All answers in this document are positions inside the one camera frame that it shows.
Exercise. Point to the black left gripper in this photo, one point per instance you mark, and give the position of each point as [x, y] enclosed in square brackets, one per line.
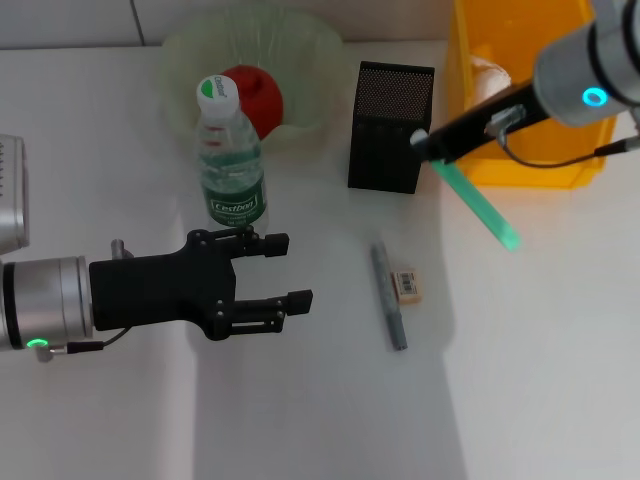
[160, 290]

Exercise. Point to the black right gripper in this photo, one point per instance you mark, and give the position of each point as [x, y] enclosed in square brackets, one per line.
[480, 132]

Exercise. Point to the green pen white cap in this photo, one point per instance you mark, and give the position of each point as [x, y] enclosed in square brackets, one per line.
[480, 205]

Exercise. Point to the white paper ball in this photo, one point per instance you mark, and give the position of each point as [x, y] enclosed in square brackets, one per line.
[492, 77]

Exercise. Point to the grey marker pen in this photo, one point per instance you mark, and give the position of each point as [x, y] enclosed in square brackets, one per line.
[390, 300]

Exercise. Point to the beige eraser with barcode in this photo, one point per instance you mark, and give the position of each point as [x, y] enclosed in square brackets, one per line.
[407, 286]

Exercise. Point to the clear water bottle green label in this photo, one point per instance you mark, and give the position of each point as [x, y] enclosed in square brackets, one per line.
[232, 165]

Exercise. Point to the red-orange knitted toy orange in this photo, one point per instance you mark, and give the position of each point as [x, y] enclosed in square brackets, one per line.
[265, 95]

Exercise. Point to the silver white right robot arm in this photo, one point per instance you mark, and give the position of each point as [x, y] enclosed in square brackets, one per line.
[585, 65]

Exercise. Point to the black mesh pen holder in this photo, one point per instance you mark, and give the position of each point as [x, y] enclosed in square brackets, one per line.
[385, 125]

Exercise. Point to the green glass fruit bowl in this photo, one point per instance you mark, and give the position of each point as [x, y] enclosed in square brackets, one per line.
[305, 65]

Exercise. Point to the yellow plastic bin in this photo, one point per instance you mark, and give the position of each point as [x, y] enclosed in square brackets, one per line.
[550, 160]

